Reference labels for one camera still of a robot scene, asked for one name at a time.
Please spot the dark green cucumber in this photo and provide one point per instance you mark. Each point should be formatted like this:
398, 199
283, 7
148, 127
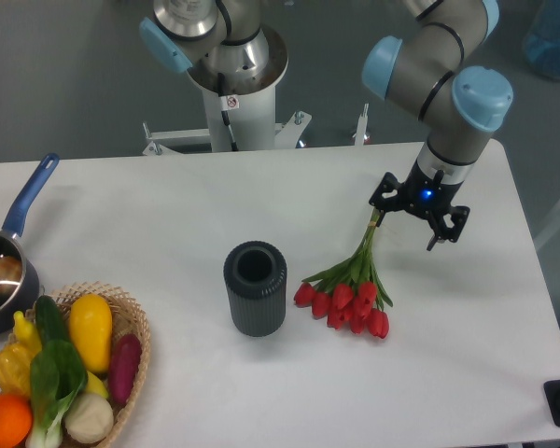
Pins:
49, 321

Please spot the orange fruit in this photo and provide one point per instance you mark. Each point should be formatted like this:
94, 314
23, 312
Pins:
15, 420

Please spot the small yellow gourd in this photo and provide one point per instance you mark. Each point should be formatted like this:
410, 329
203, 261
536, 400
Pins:
26, 333

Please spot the red tulip bouquet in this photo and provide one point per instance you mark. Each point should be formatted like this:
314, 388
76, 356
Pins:
350, 293

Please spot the blue translucent container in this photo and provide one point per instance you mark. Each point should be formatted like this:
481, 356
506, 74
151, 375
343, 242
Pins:
541, 46

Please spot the yellow squash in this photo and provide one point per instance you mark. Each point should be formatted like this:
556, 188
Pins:
90, 329

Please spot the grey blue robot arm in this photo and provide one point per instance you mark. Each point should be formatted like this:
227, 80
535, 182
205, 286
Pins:
426, 75

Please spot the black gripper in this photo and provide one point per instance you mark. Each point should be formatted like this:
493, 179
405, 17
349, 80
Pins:
422, 195

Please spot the purple eggplant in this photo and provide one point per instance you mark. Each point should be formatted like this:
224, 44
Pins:
124, 365

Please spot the blue handled saucepan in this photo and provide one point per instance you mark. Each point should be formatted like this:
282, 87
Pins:
28, 290

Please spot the yellow bell pepper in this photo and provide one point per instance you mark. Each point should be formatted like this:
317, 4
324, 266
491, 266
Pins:
15, 365

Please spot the yellow banana tip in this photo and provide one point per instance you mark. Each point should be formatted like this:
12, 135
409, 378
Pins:
96, 386

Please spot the green bok choy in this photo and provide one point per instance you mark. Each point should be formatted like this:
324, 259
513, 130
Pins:
57, 376

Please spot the beige garlic bulb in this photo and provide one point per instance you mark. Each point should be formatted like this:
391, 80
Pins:
89, 419

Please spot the round bread in pan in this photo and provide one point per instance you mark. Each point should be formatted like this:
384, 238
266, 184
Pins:
10, 274

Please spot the woven wicker basket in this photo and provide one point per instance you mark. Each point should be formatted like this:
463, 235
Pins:
128, 317

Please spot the dark grey ribbed vase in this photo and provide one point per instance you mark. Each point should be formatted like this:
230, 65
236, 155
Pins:
255, 275

